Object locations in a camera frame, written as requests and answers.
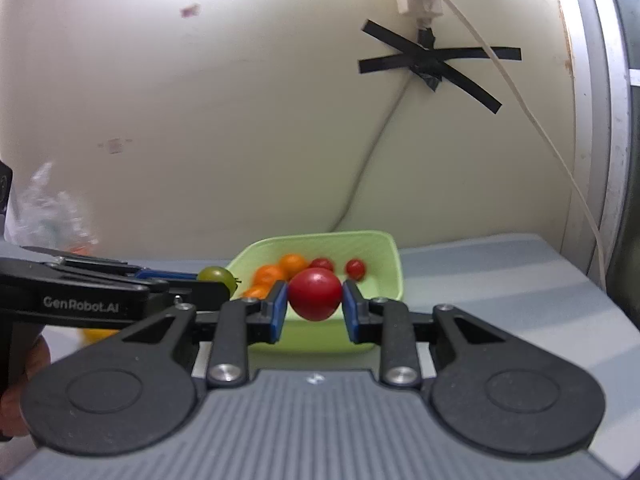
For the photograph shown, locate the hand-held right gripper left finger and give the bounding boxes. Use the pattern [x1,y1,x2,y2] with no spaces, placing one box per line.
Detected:
[120,280,289,389]

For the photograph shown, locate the person's left hand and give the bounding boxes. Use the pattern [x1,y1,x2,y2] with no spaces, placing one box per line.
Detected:
[0,334,52,437]

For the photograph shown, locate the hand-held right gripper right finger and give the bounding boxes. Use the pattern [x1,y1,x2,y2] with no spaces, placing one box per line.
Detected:
[341,279,507,389]

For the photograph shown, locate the black tape cross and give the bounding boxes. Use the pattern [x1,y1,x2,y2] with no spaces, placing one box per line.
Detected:
[358,19,522,115]

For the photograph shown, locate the grey cable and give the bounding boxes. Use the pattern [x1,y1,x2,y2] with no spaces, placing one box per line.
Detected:
[327,27,436,235]

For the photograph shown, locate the large red tomato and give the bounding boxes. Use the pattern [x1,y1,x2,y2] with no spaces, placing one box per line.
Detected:
[288,267,343,322]

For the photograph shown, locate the clear plastic bag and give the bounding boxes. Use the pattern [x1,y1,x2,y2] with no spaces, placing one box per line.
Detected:
[5,160,101,256]

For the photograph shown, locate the striped bed sheet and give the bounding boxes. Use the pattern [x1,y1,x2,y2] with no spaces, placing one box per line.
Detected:
[0,232,640,480]

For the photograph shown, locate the green plastic basin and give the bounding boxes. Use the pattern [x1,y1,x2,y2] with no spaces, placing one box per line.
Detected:
[225,230,405,358]

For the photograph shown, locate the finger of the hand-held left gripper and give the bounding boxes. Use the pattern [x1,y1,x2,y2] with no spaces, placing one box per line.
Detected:
[145,280,233,313]
[22,245,203,282]

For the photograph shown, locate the green tomato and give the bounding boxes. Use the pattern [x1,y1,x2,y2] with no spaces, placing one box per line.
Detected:
[196,266,239,301]

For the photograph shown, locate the large yellow citrus fruit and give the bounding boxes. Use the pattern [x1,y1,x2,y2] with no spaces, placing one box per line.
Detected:
[81,329,122,345]

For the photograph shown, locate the white cable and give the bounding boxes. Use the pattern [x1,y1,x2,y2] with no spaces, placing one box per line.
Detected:
[342,0,608,293]

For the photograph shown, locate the white window frame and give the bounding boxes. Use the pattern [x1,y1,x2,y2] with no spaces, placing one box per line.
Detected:
[545,0,640,293]

